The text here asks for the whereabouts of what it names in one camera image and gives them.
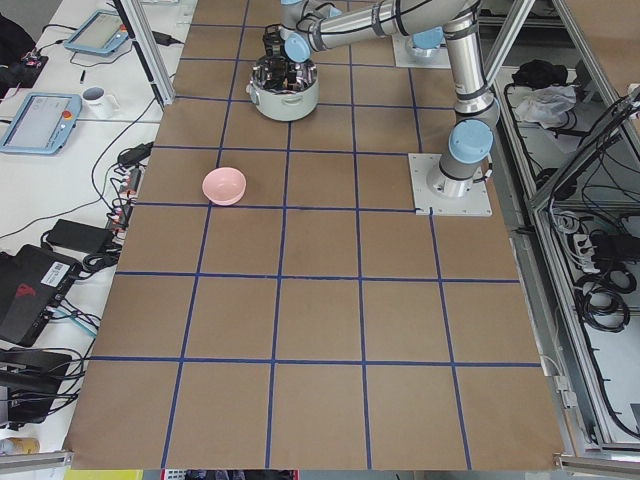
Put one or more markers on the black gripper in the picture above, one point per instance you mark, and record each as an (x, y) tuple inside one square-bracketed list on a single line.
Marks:
[(286, 70)]

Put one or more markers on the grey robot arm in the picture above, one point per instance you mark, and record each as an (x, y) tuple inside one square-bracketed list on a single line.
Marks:
[(314, 26)]

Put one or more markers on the pale green electric pot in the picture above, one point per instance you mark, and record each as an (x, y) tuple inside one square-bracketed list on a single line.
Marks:
[(283, 102)]

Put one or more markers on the black adapter far table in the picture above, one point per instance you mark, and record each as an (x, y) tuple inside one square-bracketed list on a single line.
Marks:
[(164, 39)]

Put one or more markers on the pink bowl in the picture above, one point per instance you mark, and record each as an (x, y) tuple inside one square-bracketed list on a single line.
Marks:
[(224, 186)]

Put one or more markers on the small black adapter left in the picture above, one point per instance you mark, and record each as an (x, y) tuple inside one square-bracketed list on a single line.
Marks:
[(134, 155)]

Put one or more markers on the far blue teach pendant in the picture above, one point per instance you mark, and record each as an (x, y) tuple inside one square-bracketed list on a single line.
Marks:
[(101, 34)]

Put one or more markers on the blue teach pendant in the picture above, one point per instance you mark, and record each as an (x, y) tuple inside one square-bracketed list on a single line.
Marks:
[(101, 34), (42, 124)]

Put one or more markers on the white mug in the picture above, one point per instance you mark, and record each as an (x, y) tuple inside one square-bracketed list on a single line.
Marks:
[(102, 104)]

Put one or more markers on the near blue teach pendant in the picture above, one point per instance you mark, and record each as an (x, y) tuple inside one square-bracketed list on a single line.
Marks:
[(42, 124)]

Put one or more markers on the black white cloth bundle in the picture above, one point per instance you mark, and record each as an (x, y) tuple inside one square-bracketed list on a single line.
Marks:
[(551, 97)]

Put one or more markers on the black power brick on table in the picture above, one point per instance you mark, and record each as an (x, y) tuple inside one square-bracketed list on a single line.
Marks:
[(78, 237)]

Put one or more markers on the black computer box red logo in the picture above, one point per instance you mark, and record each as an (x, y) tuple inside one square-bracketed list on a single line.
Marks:
[(33, 282)]

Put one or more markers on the white power strip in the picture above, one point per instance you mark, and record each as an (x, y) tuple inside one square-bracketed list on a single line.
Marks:
[(585, 252)]

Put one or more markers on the black device bottom left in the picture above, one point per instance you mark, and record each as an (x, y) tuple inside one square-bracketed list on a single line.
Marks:
[(30, 382)]

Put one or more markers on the yellow cup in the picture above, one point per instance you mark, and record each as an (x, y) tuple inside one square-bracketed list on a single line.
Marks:
[(19, 446)]

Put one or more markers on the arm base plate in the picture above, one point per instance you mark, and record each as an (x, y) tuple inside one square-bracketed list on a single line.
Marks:
[(435, 194), (407, 55)]

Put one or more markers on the aluminium frame left post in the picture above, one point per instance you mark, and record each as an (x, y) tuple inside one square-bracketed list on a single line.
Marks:
[(133, 16)]

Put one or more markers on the circuit board with wires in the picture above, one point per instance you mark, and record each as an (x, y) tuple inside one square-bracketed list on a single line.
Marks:
[(24, 73)]

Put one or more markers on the aluminium frame right structure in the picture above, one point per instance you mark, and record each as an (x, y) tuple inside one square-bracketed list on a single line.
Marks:
[(582, 177)]

